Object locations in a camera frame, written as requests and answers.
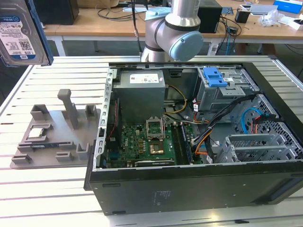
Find blue data wire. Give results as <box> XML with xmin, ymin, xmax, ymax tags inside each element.
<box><xmin>241</xmin><ymin>106</ymin><xmax>264</xmax><ymax>140</ymax></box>

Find multicolour power wire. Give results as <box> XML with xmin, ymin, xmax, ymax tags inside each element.
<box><xmin>251</xmin><ymin>113</ymin><xmax>280</xmax><ymax>137</ymax></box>

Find hard disk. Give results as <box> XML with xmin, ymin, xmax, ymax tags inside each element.
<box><xmin>0</xmin><ymin>0</ymin><xmax>54</xmax><ymax>69</ymax></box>

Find metal disk bay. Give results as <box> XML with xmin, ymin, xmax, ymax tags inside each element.
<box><xmin>216</xmin><ymin>133</ymin><xmax>296</xmax><ymax>164</ymax></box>

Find grey power supply unit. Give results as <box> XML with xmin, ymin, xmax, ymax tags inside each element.
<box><xmin>113</xmin><ymin>70</ymin><xmax>166</xmax><ymax>126</ymax></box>

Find metal socket cover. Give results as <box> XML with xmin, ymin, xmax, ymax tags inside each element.
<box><xmin>145</xmin><ymin>117</ymin><xmax>165</xmax><ymax>141</ymax></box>

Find green motherboard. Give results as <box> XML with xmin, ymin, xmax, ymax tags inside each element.
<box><xmin>105</xmin><ymin>122</ymin><xmax>204</xmax><ymax>167</ymax></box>

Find CPU socket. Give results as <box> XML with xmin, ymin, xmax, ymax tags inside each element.
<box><xmin>149</xmin><ymin>140</ymin><xmax>166</xmax><ymax>156</ymax></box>

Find dark RAM stick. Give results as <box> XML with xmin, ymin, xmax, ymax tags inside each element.
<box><xmin>181</xmin><ymin>122</ymin><xmax>194</xmax><ymax>165</ymax></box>

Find black graphics card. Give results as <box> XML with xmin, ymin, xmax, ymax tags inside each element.
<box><xmin>126</xmin><ymin>159</ymin><xmax>176</xmax><ymax>169</ymax></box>

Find metal drive cage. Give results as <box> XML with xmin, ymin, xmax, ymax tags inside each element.
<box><xmin>196</xmin><ymin>67</ymin><xmax>258</xmax><ymax>119</ymax></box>

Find blue plastic latch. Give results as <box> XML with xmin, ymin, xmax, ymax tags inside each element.
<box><xmin>203</xmin><ymin>67</ymin><xmax>229</xmax><ymax>87</ymax></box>

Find black PC case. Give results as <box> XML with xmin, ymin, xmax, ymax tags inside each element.
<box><xmin>84</xmin><ymin>54</ymin><xmax>303</xmax><ymax>216</ymax></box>

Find grey parts rack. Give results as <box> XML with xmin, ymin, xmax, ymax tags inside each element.
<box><xmin>9</xmin><ymin>88</ymin><xmax>102</xmax><ymax>170</ymax></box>

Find small black box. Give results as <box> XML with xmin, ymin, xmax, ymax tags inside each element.
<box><xmin>197</xmin><ymin>0</ymin><xmax>223</xmax><ymax>34</ymax></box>

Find silver CPU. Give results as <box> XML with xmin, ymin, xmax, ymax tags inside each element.
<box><xmin>27</xmin><ymin>129</ymin><xmax>45</xmax><ymax>138</ymax></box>

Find wooden desk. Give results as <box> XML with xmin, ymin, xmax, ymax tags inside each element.
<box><xmin>45</xmin><ymin>7</ymin><xmax>303</xmax><ymax>54</ymax></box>
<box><xmin>44</xmin><ymin>23</ymin><xmax>62</xmax><ymax>56</ymax></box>

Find large black computer tower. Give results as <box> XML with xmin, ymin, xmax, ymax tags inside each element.
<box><xmin>33</xmin><ymin>0</ymin><xmax>80</xmax><ymax>26</ymax></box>

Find clear plastic bag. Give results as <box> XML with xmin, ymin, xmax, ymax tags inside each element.
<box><xmin>258</xmin><ymin>10</ymin><xmax>285</xmax><ymax>26</ymax></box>

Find blue cardboard box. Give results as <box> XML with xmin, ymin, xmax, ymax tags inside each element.
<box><xmin>273</xmin><ymin>0</ymin><xmax>299</xmax><ymax>12</ymax></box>

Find yellow and black wires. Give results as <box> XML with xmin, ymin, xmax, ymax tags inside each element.
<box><xmin>164</xmin><ymin>85</ymin><xmax>187</xmax><ymax>115</ymax></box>

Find thin red wire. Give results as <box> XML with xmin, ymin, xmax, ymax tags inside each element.
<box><xmin>107</xmin><ymin>99</ymin><xmax>119</xmax><ymax>142</ymax></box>

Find orange wire bundle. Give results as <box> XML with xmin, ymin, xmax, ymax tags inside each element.
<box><xmin>194</xmin><ymin>132</ymin><xmax>214</xmax><ymax>157</ymax></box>

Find black wire bundle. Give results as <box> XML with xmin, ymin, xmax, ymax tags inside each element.
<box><xmin>193</xmin><ymin>94</ymin><xmax>258</xmax><ymax>164</ymax></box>

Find black hanging cable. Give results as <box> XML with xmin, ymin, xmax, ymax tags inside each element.
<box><xmin>131</xmin><ymin>0</ymin><xmax>144</xmax><ymax>54</ymax></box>

